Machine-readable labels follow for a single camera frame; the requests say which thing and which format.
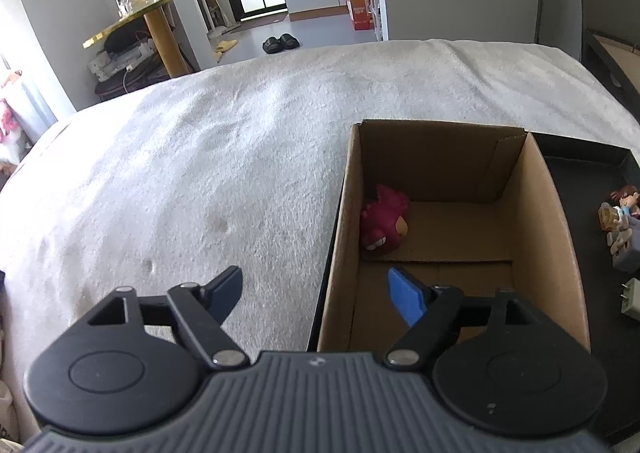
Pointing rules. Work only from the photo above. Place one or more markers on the white blanket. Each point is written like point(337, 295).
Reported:
point(200, 158)

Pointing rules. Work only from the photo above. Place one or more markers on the floral cloth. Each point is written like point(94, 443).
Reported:
point(10, 118)

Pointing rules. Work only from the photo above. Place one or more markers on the orange carton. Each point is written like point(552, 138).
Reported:
point(361, 13)

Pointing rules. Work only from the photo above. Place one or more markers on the brown-haired figurine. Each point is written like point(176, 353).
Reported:
point(625, 200)

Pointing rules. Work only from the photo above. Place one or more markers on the red dinosaur toy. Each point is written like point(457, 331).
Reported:
point(382, 228)

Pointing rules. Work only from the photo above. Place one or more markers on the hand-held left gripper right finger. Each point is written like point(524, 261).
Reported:
point(406, 295)

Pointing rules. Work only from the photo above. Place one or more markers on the white charger plug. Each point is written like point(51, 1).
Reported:
point(629, 299)

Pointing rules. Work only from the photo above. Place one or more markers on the brown cardboard box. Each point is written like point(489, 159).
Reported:
point(555, 233)

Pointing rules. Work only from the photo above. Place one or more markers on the white power strip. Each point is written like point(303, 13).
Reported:
point(120, 58)

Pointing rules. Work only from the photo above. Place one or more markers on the black tray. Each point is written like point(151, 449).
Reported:
point(575, 203)

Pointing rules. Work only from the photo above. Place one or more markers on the black frame with cardboard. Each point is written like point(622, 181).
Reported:
point(612, 63)

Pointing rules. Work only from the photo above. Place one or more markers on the yellow slippers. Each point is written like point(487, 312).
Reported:
point(225, 45)

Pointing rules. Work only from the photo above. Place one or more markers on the gold side table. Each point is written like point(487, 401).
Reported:
point(162, 40)

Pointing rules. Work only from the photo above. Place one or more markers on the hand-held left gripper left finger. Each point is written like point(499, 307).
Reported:
point(227, 290)

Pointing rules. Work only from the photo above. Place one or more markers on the beige block figurine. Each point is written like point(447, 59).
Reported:
point(622, 248)

